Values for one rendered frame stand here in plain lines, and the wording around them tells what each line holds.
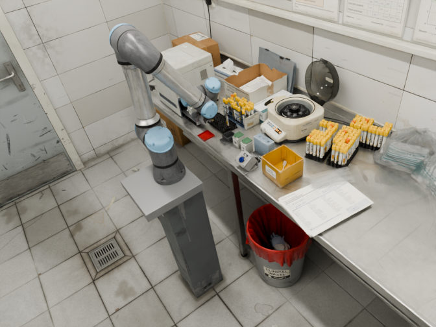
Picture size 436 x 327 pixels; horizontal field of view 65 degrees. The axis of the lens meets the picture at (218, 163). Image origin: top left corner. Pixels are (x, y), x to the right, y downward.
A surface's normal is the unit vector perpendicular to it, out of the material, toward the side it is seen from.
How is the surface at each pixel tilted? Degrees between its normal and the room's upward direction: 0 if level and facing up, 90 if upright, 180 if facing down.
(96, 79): 90
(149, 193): 1
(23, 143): 90
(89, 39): 90
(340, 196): 1
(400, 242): 0
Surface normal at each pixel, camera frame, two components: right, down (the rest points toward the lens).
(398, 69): -0.81, 0.46
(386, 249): -0.14, -0.75
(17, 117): 0.57, 0.48
